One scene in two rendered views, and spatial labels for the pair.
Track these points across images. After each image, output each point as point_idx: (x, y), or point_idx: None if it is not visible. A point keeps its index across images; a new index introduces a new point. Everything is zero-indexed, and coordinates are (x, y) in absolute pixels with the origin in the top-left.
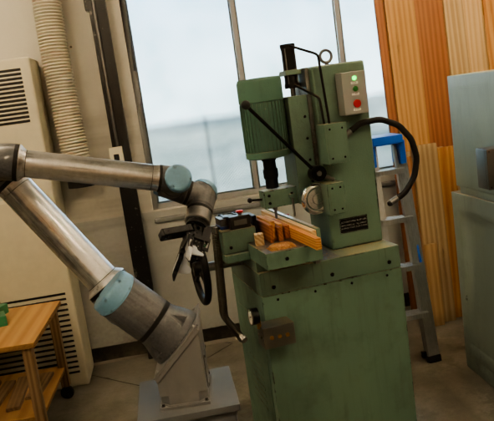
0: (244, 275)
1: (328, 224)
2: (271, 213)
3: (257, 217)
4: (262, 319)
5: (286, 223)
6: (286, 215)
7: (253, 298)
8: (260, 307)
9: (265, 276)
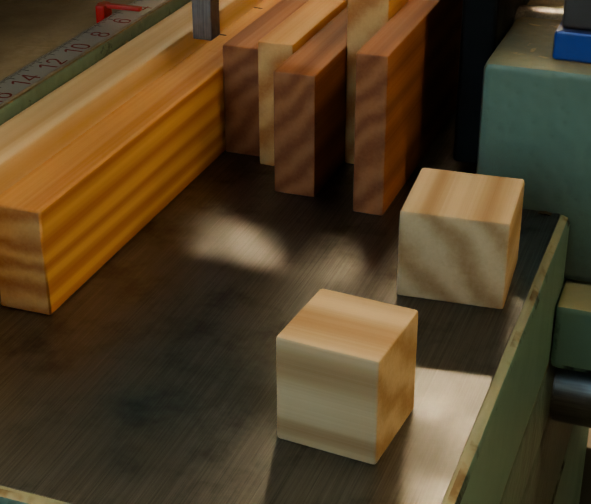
0: (545, 488)
1: None
2: (11, 137)
3: (392, 10)
4: (579, 476)
5: (263, 1)
6: (154, 2)
7: (564, 492)
8: (583, 433)
9: None
